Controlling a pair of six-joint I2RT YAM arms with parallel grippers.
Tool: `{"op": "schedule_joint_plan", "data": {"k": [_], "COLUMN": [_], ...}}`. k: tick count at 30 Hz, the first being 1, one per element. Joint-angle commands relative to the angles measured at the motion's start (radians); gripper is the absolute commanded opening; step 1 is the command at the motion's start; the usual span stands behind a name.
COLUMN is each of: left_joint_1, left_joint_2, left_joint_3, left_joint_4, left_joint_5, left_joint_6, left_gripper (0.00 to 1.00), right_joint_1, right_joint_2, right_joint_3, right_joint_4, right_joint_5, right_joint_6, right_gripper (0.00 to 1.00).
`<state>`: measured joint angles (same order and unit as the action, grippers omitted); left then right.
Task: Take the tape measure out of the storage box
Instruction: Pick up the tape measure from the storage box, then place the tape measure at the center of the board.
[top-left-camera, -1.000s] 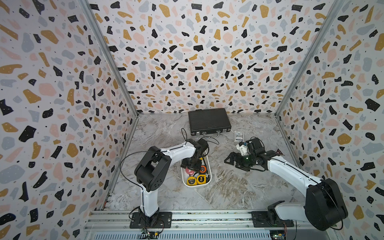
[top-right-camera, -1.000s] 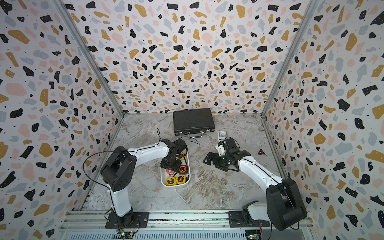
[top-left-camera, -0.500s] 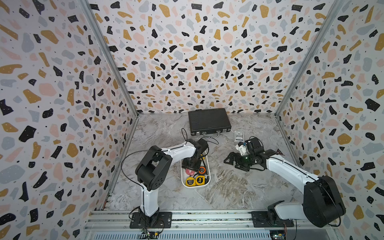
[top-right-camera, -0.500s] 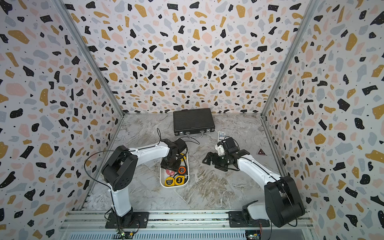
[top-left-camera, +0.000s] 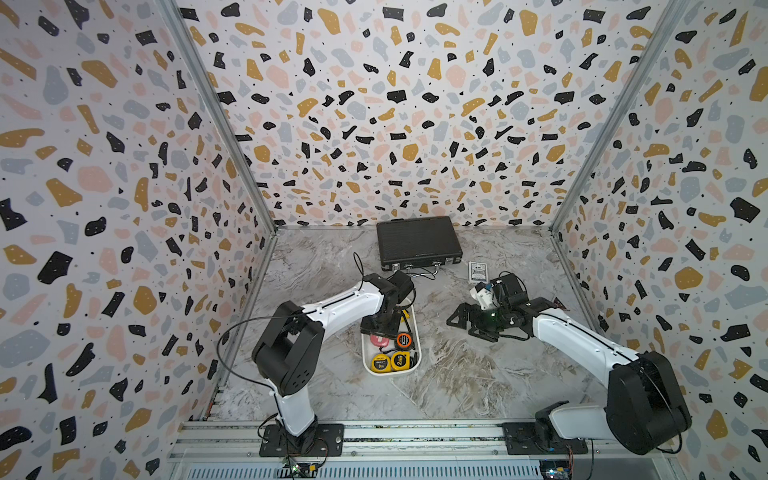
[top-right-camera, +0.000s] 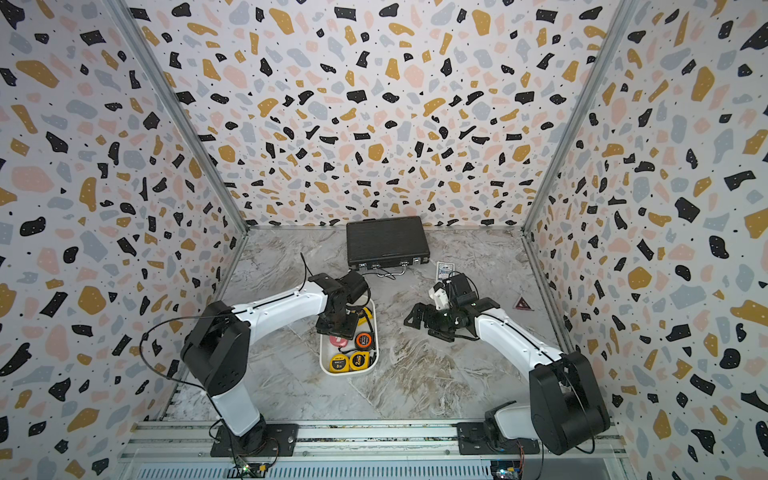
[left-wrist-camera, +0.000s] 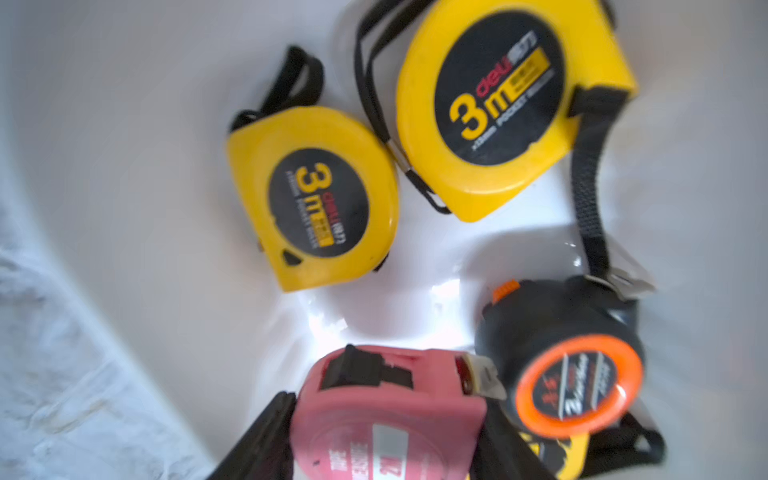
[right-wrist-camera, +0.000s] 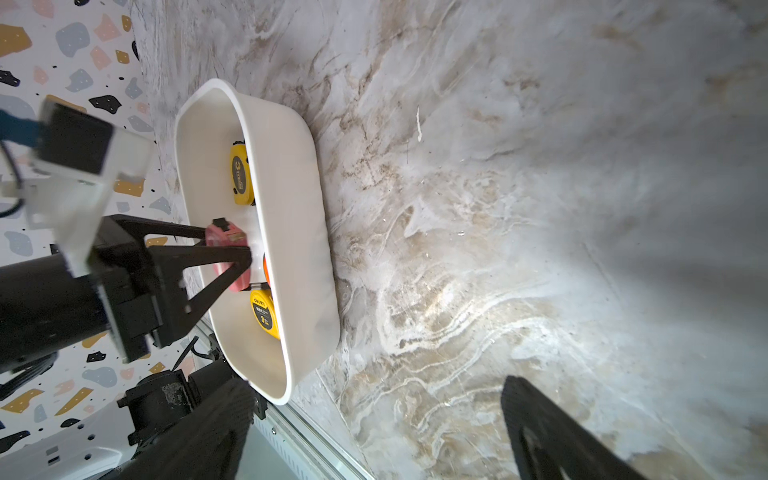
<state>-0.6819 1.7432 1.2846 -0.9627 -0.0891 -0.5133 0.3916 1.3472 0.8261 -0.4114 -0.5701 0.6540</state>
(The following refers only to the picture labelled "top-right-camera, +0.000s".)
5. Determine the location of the pink tape measure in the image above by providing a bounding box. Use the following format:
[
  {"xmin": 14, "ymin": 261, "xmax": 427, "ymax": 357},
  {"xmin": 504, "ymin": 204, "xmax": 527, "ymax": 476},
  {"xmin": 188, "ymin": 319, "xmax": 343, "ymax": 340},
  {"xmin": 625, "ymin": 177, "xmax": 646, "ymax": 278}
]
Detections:
[{"xmin": 329, "ymin": 336, "xmax": 348, "ymax": 348}]

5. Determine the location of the orange black tape measure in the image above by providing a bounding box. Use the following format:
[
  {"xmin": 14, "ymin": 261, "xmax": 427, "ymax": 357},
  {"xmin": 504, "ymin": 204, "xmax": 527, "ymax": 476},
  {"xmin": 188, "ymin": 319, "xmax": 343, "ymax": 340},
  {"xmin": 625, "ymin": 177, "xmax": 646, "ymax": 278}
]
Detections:
[{"xmin": 354, "ymin": 332, "xmax": 375, "ymax": 351}]

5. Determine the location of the yellow tape measure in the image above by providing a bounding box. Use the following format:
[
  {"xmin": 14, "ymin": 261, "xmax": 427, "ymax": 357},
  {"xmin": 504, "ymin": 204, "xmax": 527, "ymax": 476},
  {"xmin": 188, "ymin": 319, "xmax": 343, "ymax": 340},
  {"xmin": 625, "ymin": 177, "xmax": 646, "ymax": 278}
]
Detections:
[
  {"xmin": 349, "ymin": 351, "xmax": 371, "ymax": 371},
  {"xmin": 329, "ymin": 354, "xmax": 350, "ymax": 374},
  {"xmin": 357, "ymin": 307, "xmax": 373, "ymax": 328}
]

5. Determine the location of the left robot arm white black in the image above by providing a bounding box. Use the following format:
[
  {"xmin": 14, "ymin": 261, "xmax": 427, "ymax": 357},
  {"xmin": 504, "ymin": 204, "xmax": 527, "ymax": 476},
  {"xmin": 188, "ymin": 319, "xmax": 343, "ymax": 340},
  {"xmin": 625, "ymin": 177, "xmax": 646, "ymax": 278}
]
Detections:
[{"xmin": 181, "ymin": 271, "xmax": 370, "ymax": 449}]

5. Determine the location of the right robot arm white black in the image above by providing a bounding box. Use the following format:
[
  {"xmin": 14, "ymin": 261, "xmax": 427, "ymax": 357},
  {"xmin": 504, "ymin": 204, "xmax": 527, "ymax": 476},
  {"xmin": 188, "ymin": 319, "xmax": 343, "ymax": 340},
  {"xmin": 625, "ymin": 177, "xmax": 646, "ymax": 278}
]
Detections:
[{"xmin": 404, "ymin": 273, "xmax": 611, "ymax": 455}]

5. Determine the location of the white plastic storage box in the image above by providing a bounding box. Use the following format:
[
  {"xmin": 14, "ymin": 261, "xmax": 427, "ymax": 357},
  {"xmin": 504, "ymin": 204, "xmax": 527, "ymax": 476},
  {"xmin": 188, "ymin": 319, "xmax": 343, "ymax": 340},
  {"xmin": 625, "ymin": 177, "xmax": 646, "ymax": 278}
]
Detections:
[{"xmin": 319, "ymin": 301, "xmax": 379, "ymax": 377}]

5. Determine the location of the playing card deck box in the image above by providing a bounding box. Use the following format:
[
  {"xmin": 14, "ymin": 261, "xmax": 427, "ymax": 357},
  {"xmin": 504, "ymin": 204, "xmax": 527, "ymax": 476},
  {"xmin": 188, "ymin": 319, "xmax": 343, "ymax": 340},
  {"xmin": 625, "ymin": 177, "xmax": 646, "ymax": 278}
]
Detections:
[{"xmin": 436, "ymin": 261, "xmax": 455, "ymax": 281}]

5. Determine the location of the red triangle sticker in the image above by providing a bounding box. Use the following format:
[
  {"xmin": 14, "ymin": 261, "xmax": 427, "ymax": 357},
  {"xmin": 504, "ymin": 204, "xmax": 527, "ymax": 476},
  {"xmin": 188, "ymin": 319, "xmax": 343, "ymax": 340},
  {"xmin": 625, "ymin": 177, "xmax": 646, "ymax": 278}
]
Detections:
[{"xmin": 515, "ymin": 297, "xmax": 533, "ymax": 311}]

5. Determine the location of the black metal-trimmed carrying case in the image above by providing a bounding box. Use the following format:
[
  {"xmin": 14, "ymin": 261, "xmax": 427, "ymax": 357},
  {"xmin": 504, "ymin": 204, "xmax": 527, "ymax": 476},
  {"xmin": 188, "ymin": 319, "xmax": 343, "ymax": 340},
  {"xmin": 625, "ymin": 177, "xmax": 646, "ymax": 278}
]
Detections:
[{"xmin": 346, "ymin": 216, "xmax": 431, "ymax": 270}]

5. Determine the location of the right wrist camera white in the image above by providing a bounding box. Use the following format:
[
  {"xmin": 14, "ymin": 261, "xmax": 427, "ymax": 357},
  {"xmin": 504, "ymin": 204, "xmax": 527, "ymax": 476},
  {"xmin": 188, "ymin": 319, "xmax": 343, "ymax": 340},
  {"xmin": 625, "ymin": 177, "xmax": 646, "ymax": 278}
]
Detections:
[{"xmin": 428, "ymin": 282, "xmax": 450, "ymax": 311}]

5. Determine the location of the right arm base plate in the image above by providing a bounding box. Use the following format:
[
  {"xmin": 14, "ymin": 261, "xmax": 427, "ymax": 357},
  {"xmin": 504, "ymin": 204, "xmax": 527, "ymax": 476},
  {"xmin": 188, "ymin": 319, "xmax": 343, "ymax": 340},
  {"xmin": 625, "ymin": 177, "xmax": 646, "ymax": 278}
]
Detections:
[{"xmin": 456, "ymin": 421, "xmax": 541, "ymax": 455}]

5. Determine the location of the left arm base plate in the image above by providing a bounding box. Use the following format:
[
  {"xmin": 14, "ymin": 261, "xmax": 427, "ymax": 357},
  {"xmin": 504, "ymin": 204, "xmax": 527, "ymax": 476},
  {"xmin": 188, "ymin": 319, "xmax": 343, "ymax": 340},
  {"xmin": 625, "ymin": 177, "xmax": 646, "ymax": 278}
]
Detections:
[{"xmin": 210, "ymin": 422, "xmax": 299, "ymax": 458}]

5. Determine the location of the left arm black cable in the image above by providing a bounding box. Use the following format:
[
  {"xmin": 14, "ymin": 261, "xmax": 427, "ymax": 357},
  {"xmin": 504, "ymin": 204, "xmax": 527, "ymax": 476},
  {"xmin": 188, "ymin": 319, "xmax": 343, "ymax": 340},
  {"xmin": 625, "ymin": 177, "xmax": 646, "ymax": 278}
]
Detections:
[{"xmin": 139, "ymin": 314, "xmax": 208, "ymax": 391}]

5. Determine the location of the aluminium front rail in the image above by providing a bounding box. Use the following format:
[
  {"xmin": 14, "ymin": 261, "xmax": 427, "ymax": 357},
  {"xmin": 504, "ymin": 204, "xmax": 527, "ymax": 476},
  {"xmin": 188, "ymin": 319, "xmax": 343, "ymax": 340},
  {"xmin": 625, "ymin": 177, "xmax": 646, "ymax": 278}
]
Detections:
[{"xmin": 116, "ymin": 418, "xmax": 628, "ymax": 464}]

